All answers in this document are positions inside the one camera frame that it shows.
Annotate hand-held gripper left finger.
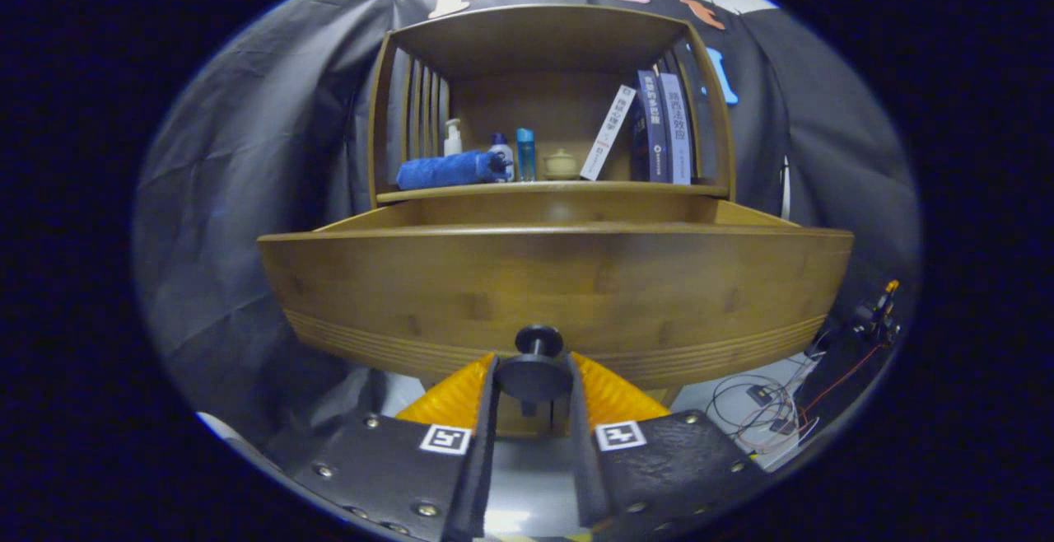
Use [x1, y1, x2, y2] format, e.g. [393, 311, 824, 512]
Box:
[280, 353, 501, 542]

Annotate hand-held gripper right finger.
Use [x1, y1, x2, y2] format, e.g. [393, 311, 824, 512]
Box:
[567, 351, 771, 539]

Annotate wooden drawer with black knob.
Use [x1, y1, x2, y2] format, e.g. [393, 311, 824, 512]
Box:
[257, 196, 856, 405]

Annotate wooden countertop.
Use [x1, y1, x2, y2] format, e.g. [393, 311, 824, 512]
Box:
[376, 180, 730, 203]

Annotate wooden cabinet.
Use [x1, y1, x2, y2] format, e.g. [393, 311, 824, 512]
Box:
[368, 5, 736, 437]

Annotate blue folded towel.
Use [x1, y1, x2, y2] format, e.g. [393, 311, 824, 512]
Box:
[396, 150, 510, 191]

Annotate beige lidded teacup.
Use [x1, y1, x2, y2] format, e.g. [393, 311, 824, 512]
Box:
[542, 148, 581, 181]

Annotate clear blue bottle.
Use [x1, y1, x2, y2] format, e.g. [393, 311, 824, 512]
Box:
[516, 128, 537, 183]

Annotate white bottle with blue cap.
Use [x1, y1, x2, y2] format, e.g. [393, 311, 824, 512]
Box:
[489, 133, 515, 183]

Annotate thin dark navy book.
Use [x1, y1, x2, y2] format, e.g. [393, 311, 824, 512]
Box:
[628, 110, 651, 183]

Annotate black clamp with orange tip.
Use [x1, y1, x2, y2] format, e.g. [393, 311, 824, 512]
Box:
[811, 278, 902, 362]

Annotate white leaning book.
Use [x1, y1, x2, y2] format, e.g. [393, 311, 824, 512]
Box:
[579, 85, 638, 182]

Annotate dark blue book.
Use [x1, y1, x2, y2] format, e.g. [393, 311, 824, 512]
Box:
[637, 70, 669, 185]

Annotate pale lavender book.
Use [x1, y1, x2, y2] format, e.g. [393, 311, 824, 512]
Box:
[659, 72, 693, 186]

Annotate black backdrop cloth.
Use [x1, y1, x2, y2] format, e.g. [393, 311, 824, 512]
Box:
[132, 0, 923, 444]

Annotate tangled floor cables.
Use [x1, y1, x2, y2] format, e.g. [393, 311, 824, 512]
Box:
[707, 344, 886, 454]

